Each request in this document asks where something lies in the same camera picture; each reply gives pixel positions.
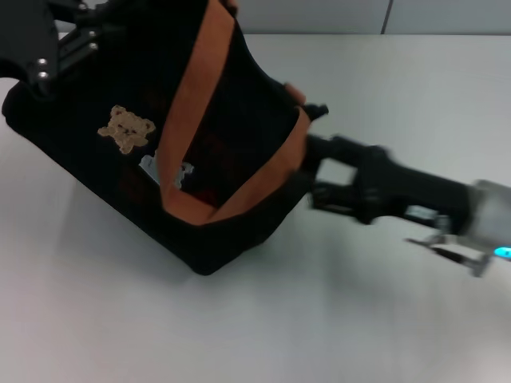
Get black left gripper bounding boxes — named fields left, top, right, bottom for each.
left=0, top=0, right=125, bottom=97

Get black food bag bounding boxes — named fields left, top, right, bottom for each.
left=1, top=0, right=331, bottom=277

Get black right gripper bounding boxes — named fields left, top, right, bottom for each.
left=305, top=133, right=477, bottom=229

